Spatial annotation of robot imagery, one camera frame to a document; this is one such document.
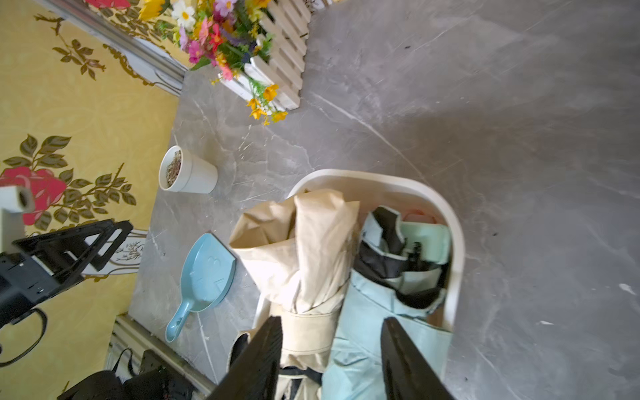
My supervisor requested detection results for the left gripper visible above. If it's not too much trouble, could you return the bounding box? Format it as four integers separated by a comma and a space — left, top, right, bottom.
1, 219, 133, 327

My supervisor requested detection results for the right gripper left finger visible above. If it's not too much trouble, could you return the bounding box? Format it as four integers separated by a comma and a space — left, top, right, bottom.
208, 317, 283, 400

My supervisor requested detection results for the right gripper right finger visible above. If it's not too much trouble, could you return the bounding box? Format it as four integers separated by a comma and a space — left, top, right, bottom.
381, 318, 454, 400

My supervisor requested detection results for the teal umbrella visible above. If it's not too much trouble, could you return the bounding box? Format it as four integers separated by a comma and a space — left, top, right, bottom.
321, 206, 453, 399

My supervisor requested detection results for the white plastic storage box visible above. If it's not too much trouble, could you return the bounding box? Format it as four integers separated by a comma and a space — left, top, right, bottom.
254, 170, 464, 334

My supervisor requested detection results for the beige folded umbrella back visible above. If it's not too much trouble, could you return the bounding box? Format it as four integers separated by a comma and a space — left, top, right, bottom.
229, 189, 360, 399

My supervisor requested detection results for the teal hand mirror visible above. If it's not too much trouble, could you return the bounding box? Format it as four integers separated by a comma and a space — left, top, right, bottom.
165, 233, 237, 343

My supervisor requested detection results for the white cup with pebbles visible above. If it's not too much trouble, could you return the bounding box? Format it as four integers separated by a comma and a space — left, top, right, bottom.
158, 145, 218, 194

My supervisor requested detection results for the flower bouquet in vase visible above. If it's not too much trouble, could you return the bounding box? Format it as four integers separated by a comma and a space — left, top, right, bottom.
138, 1, 311, 126

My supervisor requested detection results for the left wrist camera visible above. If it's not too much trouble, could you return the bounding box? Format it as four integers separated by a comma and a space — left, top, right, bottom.
1, 186, 35, 253

